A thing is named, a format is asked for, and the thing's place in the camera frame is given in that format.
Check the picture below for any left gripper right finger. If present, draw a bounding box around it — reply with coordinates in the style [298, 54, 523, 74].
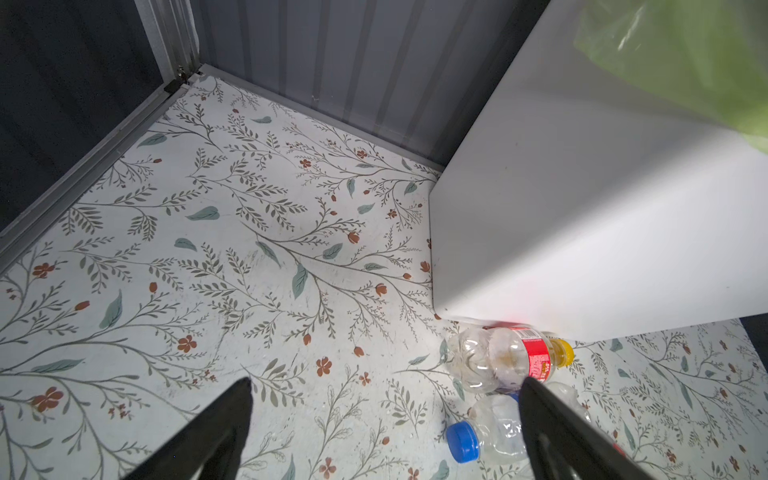
[519, 378, 650, 479]

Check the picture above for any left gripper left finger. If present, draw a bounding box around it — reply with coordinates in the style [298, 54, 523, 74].
[126, 377, 253, 479]

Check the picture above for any clear bottle red label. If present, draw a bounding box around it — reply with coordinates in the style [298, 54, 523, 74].
[445, 324, 575, 394]

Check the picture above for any white plastic trash bin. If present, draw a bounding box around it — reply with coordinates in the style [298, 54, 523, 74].
[429, 1, 767, 341]

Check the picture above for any green bin liner bag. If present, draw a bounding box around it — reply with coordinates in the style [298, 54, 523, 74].
[574, 1, 767, 152]

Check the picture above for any clear bottle blue cap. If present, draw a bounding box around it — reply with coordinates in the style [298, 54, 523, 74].
[445, 383, 592, 466]

